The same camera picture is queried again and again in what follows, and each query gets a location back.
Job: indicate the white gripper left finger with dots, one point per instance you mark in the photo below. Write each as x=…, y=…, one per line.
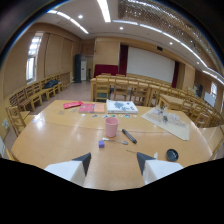
x=71, y=170

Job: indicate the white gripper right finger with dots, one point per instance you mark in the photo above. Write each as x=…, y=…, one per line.
x=156, y=169

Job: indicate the clear plastic flower bundle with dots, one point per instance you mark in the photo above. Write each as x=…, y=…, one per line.
x=165, y=116

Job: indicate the black round lid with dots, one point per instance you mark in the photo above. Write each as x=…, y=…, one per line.
x=172, y=155

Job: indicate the purple cube block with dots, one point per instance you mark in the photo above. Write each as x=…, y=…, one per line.
x=101, y=144

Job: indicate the black marker pen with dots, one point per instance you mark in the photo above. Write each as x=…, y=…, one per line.
x=129, y=136

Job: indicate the metal spoon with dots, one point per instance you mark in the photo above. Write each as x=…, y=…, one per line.
x=116, y=141

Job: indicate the pink plastic cup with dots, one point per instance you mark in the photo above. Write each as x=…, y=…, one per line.
x=111, y=127

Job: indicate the red flat packet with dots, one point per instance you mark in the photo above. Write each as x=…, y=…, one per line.
x=72, y=104

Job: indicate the orange book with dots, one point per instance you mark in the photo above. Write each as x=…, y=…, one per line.
x=99, y=108

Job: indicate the white printed book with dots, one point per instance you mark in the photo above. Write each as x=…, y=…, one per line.
x=121, y=106

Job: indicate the wooden chair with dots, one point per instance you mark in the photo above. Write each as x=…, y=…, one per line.
x=16, y=119

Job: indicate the long wooden desk row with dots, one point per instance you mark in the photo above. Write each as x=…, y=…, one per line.
x=133, y=87

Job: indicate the black bag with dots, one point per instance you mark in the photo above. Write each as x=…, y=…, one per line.
x=50, y=83

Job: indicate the black tall cabinet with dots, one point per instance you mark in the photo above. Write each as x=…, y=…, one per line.
x=77, y=68

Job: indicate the white projection screen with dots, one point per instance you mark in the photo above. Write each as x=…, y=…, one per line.
x=150, y=64

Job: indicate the red draped table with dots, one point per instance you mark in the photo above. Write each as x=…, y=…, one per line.
x=106, y=70

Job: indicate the dark red curtain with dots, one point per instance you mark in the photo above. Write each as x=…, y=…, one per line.
x=123, y=60

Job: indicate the window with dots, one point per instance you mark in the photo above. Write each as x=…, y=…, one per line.
x=32, y=56

